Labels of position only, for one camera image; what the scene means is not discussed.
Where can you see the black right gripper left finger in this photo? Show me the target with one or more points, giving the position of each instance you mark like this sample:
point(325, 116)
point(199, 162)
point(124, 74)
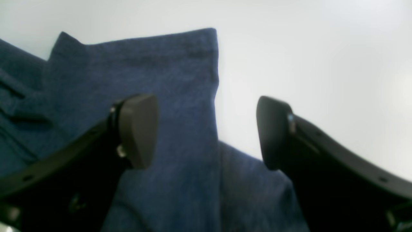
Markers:
point(72, 189)

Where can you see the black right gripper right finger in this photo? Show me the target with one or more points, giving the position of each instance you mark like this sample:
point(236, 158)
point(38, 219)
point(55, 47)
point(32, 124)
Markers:
point(338, 191)

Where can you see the dark blue T-shirt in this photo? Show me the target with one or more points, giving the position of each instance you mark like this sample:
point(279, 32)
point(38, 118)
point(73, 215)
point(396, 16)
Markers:
point(196, 182)

